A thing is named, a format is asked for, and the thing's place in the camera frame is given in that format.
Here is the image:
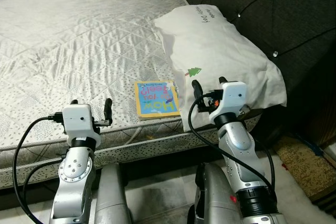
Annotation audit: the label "brown coir doormat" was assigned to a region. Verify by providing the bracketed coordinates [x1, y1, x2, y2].
[274, 134, 336, 201]

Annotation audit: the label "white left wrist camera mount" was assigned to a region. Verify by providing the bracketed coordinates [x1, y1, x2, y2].
[61, 104, 102, 149]

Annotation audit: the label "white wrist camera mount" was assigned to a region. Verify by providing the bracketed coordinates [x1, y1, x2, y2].
[209, 81, 249, 125]
[61, 104, 102, 149]

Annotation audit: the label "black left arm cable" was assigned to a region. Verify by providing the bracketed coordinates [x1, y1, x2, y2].
[13, 113, 66, 224]

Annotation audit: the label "black bed base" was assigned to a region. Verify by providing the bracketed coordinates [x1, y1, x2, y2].
[0, 119, 287, 211]

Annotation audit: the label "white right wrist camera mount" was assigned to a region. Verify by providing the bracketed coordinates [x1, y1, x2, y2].
[209, 81, 249, 125]

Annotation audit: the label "white quilted mattress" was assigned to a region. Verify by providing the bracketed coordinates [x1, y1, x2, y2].
[0, 0, 263, 189]

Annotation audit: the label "cream pillow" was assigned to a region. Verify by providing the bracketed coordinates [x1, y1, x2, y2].
[153, 5, 288, 132]

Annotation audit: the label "colourful children's book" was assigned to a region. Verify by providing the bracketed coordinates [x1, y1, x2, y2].
[134, 79, 180, 120]

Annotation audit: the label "silver robot right leg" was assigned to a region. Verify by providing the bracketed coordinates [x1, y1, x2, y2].
[187, 162, 245, 224]

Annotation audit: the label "blue strap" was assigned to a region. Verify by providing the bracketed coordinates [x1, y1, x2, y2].
[301, 138, 324, 157]

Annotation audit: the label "black sliding door track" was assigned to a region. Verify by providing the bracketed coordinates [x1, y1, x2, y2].
[310, 184, 336, 215]

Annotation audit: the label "dark tufted headboard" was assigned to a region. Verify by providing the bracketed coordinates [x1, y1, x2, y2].
[172, 0, 336, 147]

